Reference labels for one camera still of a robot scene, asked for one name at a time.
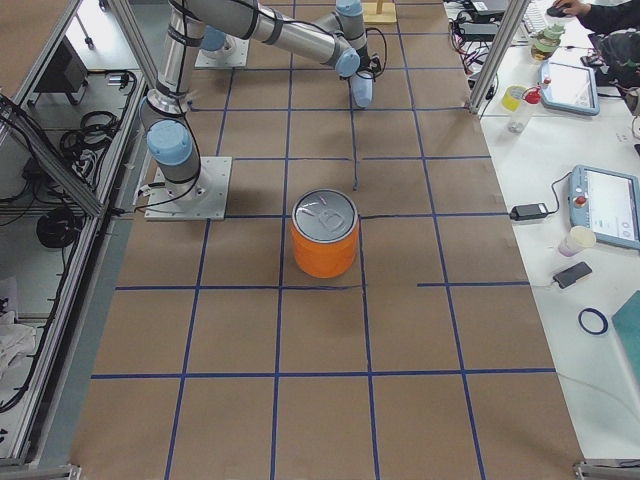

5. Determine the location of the paper cup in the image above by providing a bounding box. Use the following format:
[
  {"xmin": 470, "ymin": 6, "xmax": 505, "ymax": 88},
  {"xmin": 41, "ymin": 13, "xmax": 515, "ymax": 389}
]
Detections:
[{"xmin": 557, "ymin": 225, "xmax": 597, "ymax": 257}]

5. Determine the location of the wooden cup rack stand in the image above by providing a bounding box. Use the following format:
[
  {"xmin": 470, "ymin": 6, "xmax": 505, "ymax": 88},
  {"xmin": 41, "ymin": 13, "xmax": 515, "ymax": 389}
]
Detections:
[{"xmin": 362, "ymin": 0, "xmax": 397, "ymax": 25}]

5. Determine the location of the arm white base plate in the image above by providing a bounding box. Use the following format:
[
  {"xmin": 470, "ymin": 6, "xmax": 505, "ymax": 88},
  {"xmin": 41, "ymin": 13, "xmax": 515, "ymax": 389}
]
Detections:
[
  {"xmin": 195, "ymin": 36, "xmax": 249, "ymax": 69},
  {"xmin": 144, "ymin": 156, "xmax": 232, "ymax": 221}
]

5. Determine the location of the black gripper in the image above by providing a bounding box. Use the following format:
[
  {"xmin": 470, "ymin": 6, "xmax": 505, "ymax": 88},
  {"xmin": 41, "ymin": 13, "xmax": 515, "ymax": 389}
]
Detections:
[{"xmin": 356, "ymin": 49, "xmax": 383, "ymax": 79}]

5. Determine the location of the yellow tape roll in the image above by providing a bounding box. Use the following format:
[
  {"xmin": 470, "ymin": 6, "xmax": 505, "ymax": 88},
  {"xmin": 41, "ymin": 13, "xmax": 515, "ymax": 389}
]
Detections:
[{"xmin": 501, "ymin": 85, "xmax": 527, "ymax": 112}]

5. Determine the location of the blue teach pendant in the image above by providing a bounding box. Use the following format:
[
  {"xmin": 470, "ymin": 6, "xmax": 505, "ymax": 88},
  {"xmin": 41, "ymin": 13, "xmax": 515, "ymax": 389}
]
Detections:
[
  {"xmin": 568, "ymin": 165, "xmax": 639, "ymax": 250},
  {"xmin": 538, "ymin": 60, "xmax": 600, "ymax": 116}
]

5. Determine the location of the orange cylindrical can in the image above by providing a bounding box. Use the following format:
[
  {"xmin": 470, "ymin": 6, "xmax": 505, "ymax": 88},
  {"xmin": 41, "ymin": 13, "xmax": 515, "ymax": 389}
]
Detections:
[{"xmin": 291, "ymin": 189, "xmax": 359, "ymax": 279}]

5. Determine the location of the red capped squeeze bottle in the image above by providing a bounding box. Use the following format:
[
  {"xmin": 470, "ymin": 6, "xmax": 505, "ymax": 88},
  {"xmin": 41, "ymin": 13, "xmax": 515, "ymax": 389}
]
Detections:
[{"xmin": 507, "ymin": 86, "xmax": 542, "ymax": 134}]

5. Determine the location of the white crumpled cloth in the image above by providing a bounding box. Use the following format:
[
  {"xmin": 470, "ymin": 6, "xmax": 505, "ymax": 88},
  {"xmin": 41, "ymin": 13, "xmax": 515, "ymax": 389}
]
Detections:
[{"xmin": 0, "ymin": 279, "xmax": 39, "ymax": 386}]

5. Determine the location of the black power brick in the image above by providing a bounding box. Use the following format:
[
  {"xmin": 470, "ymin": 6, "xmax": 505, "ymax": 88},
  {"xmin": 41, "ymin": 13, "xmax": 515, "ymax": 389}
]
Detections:
[{"xmin": 509, "ymin": 203, "xmax": 550, "ymax": 221}]

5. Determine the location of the black smartphone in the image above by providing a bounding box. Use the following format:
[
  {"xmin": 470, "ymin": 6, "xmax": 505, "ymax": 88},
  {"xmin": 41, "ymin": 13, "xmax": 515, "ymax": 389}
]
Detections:
[{"xmin": 552, "ymin": 261, "xmax": 592, "ymax": 289}]

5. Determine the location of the blue tape ring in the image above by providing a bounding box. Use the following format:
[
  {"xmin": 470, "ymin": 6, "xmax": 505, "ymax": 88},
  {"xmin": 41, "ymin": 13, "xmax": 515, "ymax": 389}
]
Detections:
[{"xmin": 578, "ymin": 308, "xmax": 609, "ymax": 336}]

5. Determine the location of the blue teach pendant far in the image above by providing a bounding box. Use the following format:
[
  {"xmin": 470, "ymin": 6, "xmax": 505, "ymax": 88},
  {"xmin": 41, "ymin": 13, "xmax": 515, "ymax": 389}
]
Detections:
[{"xmin": 538, "ymin": 60, "xmax": 600, "ymax": 116}]

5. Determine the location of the glass teapot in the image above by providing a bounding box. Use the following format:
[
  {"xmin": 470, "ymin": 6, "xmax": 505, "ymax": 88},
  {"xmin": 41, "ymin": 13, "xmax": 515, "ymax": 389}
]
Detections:
[{"xmin": 530, "ymin": 24, "xmax": 565, "ymax": 61}]

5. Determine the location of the blue teach pendant near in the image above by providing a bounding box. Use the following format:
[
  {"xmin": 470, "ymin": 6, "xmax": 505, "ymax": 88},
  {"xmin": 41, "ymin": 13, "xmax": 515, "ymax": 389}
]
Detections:
[{"xmin": 568, "ymin": 165, "xmax": 639, "ymax": 250}]

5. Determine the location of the light blue plastic cup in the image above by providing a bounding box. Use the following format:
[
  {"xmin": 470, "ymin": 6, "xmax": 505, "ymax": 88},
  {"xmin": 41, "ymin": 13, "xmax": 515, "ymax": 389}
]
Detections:
[{"xmin": 350, "ymin": 71, "xmax": 374, "ymax": 109}]

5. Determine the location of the aluminium frame post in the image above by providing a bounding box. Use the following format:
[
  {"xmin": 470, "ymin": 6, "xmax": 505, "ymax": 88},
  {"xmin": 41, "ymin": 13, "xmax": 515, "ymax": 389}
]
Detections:
[{"xmin": 467, "ymin": 0, "xmax": 529, "ymax": 114}]

